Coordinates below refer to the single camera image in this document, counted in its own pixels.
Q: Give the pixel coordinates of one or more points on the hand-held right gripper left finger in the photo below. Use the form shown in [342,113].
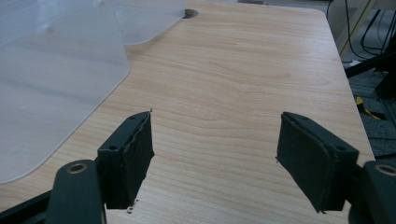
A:
[124,161]

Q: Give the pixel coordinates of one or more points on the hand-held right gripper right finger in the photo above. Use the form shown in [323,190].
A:
[314,161]

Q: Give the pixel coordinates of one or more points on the translucent plastic mat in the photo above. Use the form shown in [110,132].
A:
[146,18]
[53,87]

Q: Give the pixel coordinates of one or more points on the black metal stand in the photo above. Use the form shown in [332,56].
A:
[375,63]

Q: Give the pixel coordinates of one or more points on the beige cabinet panel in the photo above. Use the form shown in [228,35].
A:
[348,21]

